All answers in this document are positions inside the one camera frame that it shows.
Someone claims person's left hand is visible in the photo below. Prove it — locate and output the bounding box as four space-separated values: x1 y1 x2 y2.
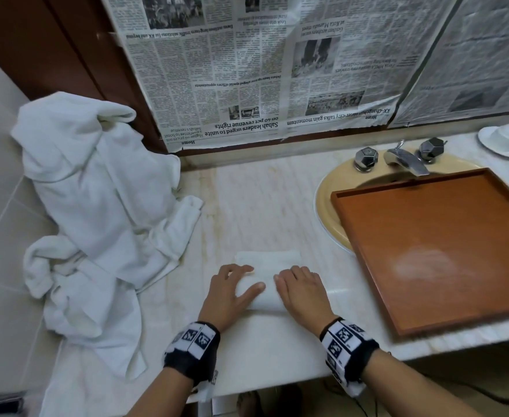
198 264 266 333

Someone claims person's right hand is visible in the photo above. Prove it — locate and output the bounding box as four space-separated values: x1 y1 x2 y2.
273 266 340 331

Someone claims small white towel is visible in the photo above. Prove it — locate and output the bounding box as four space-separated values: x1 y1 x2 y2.
234 250 303 313

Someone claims person's left forearm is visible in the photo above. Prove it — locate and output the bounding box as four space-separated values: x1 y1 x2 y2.
123 365 194 417

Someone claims person's right forearm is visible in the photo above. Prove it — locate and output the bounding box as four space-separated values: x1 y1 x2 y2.
361 349 483 417

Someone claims left marker wrist band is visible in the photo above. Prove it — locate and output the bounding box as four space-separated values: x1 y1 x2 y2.
163 321 221 385

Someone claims marker wrist band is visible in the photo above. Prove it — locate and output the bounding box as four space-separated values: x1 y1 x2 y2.
163 321 221 385
319 317 380 398

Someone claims right marker wrist band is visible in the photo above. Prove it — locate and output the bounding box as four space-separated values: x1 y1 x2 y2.
319 317 380 398

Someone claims yellow sink basin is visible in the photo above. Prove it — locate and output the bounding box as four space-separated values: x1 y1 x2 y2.
314 147 494 253

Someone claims chrome faceted faucet knob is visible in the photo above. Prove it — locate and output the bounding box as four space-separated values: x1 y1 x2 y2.
353 147 378 173
417 137 449 164

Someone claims brown wooden tray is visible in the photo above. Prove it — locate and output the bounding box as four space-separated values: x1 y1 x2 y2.
330 167 509 337

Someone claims pile of white towels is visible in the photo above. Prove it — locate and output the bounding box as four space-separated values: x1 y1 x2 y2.
10 91 204 383

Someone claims chrome faucet spout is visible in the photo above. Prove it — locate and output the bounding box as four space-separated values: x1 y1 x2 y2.
383 140 430 177

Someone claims large newspaper sheet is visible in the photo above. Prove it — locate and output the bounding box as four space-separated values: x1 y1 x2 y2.
100 0 460 153

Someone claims white saucer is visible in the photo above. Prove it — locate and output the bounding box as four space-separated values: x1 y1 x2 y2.
477 124 509 159

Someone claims grey newspaper sheet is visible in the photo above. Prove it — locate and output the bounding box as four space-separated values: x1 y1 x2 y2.
388 0 509 129

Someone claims dark wooden frame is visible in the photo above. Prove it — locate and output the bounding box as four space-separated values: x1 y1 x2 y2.
0 0 169 154

